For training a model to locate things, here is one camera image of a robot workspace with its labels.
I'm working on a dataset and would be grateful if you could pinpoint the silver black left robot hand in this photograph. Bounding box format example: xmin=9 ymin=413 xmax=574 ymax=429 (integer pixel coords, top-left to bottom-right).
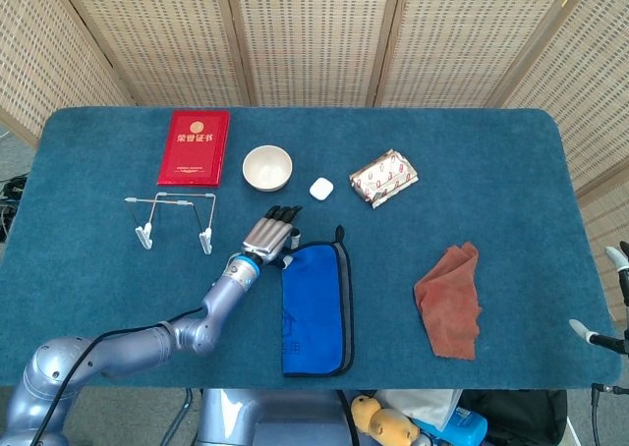
xmin=241 ymin=203 xmax=304 ymax=270

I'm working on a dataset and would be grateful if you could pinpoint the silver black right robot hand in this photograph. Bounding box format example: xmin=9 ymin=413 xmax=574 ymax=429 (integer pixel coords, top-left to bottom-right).
xmin=568 ymin=241 xmax=629 ymax=357

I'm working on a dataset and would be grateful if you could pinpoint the cream ceramic bowl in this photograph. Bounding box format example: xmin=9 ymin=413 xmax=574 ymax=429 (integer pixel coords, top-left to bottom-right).
xmin=242 ymin=144 xmax=295 ymax=195

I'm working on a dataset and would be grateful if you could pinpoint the grey and blue cloth mat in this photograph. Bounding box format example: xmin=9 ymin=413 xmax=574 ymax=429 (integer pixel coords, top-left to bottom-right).
xmin=279 ymin=224 xmax=357 ymax=379

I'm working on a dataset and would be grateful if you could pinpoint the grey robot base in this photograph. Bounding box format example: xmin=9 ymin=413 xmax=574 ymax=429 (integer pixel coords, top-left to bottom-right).
xmin=196 ymin=389 xmax=356 ymax=446

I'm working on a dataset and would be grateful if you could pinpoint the white earbuds case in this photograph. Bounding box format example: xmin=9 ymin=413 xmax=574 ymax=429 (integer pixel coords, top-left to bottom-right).
xmin=309 ymin=177 xmax=335 ymax=202

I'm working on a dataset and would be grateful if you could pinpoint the red certificate book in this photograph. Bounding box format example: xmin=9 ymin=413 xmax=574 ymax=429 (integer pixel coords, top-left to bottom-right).
xmin=156 ymin=109 xmax=231 ymax=190

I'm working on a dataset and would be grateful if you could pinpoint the black bag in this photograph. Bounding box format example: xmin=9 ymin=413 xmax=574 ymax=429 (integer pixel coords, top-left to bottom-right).
xmin=461 ymin=389 xmax=569 ymax=446

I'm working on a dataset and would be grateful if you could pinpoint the gold red snack package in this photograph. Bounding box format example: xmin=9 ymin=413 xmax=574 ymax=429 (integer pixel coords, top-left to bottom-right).
xmin=348 ymin=149 xmax=421 ymax=209

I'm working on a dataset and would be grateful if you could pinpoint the blue carpet table cover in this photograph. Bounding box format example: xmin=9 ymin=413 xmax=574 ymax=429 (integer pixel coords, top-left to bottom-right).
xmin=0 ymin=105 xmax=626 ymax=391

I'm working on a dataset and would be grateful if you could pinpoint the orange cloth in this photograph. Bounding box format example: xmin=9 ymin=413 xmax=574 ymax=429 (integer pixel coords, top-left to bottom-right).
xmin=413 ymin=241 xmax=484 ymax=361

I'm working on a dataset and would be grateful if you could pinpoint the blue plastic bottle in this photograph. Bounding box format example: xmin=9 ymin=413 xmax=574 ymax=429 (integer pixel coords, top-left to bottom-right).
xmin=417 ymin=404 xmax=489 ymax=446

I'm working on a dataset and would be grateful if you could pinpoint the bamboo folding screen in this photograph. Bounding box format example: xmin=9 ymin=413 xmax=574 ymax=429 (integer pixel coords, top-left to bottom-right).
xmin=0 ymin=0 xmax=629 ymax=280

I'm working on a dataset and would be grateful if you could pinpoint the white plastic bag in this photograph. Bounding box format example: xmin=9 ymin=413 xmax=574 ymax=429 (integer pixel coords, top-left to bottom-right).
xmin=375 ymin=389 xmax=464 ymax=431

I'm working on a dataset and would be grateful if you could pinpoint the yellow plush toy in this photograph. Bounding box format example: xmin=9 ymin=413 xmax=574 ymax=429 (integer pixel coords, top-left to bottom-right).
xmin=350 ymin=394 xmax=422 ymax=446

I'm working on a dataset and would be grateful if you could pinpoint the black cable with plug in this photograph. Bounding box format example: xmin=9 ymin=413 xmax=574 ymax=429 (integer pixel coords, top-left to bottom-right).
xmin=590 ymin=382 xmax=629 ymax=446

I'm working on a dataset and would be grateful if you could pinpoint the metal wire stand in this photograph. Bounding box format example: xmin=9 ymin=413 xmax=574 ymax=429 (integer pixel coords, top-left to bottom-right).
xmin=124 ymin=190 xmax=219 ymax=256

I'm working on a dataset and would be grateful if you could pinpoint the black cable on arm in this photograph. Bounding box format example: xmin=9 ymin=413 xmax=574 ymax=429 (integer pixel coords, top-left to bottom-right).
xmin=29 ymin=307 xmax=205 ymax=446

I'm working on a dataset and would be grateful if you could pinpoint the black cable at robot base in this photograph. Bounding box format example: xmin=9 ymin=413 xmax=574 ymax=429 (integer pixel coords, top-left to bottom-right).
xmin=335 ymin=390 xmax=359 ymax=446

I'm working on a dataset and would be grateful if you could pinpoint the black cable bundle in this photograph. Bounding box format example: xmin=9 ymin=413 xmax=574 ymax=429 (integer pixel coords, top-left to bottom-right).
xmin=0 ymin=174 xmax=29 ymax=244

